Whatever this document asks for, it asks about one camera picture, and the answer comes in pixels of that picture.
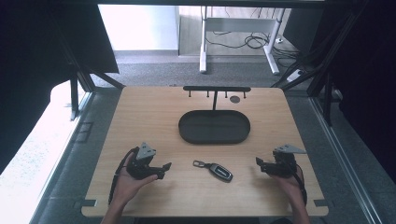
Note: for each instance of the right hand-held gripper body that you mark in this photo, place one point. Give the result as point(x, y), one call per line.
point(283, 166)

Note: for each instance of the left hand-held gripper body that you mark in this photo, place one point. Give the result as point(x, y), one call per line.
point(140, 166)

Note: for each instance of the black car key with keyring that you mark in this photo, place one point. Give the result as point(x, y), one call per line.
point(220, 172)

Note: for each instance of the black key rack with tray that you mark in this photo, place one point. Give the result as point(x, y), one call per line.
point(214, 127)

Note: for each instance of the person's right hand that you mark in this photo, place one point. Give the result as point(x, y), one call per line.
point(292, 188)

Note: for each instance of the person's left hand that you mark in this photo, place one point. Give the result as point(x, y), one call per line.
point(126, 186)

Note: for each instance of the round grey table grommet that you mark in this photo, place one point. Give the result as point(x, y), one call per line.
point(235, 99)

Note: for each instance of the black metal stand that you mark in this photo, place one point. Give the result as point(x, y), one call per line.
point(327, 93)
point(74, 96)

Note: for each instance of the white power strip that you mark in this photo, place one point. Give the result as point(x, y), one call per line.
point(294, 75)

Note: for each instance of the dark curtain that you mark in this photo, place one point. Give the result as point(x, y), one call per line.
point(37, 62)
point(367, 77)

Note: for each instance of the white desk frame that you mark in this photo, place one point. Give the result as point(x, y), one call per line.
point(239, 24)

